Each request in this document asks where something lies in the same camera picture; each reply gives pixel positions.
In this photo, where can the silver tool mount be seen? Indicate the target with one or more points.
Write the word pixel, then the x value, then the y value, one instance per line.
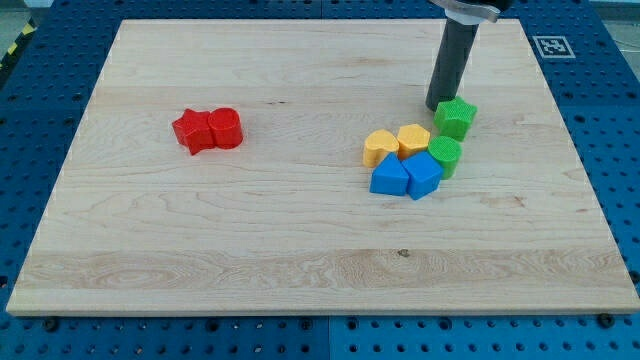
pixel 473 12

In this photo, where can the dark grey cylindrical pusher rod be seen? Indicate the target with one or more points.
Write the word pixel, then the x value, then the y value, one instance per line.
pixel 455 47

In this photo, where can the green star block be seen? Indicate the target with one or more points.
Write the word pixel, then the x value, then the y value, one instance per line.
pixel 454 118

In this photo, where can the wooden board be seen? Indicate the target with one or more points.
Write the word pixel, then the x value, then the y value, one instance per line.
pixel 285 223

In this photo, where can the red star block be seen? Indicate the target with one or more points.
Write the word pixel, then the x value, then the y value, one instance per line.
pixel 192 131

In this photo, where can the white fiducial marker tag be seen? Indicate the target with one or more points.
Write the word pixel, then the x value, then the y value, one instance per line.
pixel 553 47

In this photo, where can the yellow pentagon block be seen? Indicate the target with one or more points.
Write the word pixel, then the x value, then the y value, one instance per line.
pixel 412 139

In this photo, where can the green cylinder block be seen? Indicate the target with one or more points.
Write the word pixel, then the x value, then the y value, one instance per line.
pixel 447 153

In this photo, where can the yellow heart block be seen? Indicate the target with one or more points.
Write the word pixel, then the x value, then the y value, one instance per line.
pixel 377 146

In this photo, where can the blue cube block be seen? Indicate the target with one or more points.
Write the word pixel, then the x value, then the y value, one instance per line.
pixel 424 173

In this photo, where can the blue triangle block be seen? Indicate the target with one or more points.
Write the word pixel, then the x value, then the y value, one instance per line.
pixel 389 177

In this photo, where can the red cylinder block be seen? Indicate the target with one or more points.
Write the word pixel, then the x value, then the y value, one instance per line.
pixel 226 127

